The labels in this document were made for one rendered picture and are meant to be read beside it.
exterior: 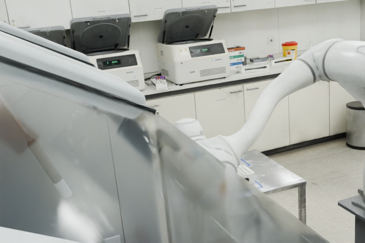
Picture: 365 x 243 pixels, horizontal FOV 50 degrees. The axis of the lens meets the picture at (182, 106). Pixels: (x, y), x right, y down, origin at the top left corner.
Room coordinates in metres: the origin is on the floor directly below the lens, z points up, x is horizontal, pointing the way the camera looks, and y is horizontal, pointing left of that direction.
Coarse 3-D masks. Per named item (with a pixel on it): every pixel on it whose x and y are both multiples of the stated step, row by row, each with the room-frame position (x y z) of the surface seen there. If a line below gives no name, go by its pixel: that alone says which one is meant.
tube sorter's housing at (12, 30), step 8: (0, 24) 1.45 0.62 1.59; (8, 24) 1.51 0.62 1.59; (0, 32) 0.83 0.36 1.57; (8, 32) 1.46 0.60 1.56; (16, 32) 1.46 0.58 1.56; (24, 32) 1.48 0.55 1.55; (16, 40) 0.80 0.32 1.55; (32, 40) 1.48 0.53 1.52; (40, 40) 1.49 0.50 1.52; (48, 40) 1.56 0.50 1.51; (40, 48) 0.82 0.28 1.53; (56, 48) 1.51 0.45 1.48; (64, 48) 1.52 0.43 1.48; (64, 56) 0.88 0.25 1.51; (80, 56) 1.53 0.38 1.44; (80, 64) 0.84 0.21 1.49; (104, 72) 0.89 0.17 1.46; (120, 80) 0.86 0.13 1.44
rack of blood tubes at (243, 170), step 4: (240, 168) 1.60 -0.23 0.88; (244, 168) 1.60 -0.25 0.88; (248, 168) 1.59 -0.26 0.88; (240, 172) 1.56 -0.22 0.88; (244, 172) 1.55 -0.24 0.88; (248, 172) 1.55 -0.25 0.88; (252, 172) 1.54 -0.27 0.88; (244, 176) 1.52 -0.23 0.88; (248, 176) 1.53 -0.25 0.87; (252, 176) 1.53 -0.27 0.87; (248, 180) 1.59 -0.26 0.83; (252, 180) 1.53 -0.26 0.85
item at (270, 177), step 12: (252, 156) 1.87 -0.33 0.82; (264, 156) 1.86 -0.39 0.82; (252, 168) 1.72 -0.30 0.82; (264, 168) 1.71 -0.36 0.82; (276, 168) 1.70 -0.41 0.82; (264, 180) 1.58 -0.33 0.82; (276, 180) 1.57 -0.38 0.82; (288, 180) 1.56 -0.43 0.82; (300, 180) 1.55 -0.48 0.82; (264, 192) 1.48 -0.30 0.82; (276, 192) 1.50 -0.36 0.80; (300, 192) 1.54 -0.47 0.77; (300, 204) 1.54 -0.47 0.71; (300, 216) 1.54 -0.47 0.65
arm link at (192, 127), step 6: (180, 120) 1.14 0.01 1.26; (186, 120) 1.13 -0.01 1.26; (192, 120) 1.13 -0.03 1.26; (180, 126) 1.11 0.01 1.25; (186, 126) 1.10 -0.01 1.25; (192, 126) 1.11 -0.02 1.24; (198, 126) 1.12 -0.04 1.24; (186, 132) 1.10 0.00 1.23; (192, 132) 1.10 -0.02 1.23; (198, 132) 1.11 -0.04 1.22; (192, 138) 1.09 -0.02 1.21; (198, 138) 1.08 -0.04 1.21; (204, 138) 1.10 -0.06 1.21
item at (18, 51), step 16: (0, 48) 0.65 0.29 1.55; (16, 48) 0.66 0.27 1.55; (32, 48) 0.73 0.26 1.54; (32, 64) 0.67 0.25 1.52; (48, 64) 0.68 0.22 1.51; (64, 64) 0.69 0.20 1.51; (80, 80) 0.69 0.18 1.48; (96, 80) 0.70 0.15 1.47; (112, 80) 0.73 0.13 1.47; (128, 96) 0.72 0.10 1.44; (0, 240) 0.08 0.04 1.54; (16, 240) 0.08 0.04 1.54; (32, 240) 0.08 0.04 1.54; (48, 240) 0.08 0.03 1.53; (64, 240) 0.09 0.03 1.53
